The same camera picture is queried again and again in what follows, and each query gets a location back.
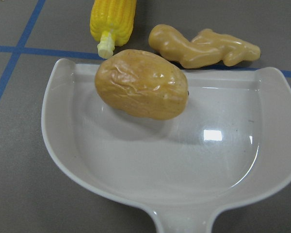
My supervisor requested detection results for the yellow toy corn cob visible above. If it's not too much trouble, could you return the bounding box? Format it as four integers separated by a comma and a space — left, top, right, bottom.
90, 0, 137, 59

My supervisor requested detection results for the beige plastic dustpan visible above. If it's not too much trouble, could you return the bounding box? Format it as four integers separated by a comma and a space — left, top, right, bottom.
41, 59, 291, 233

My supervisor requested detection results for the tan toy ginger root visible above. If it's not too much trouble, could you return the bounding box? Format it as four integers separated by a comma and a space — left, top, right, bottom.
148, 24, 261, 69

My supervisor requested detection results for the brown toy potato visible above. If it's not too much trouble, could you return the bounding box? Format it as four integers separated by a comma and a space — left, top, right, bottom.
95, 50, 189, 120

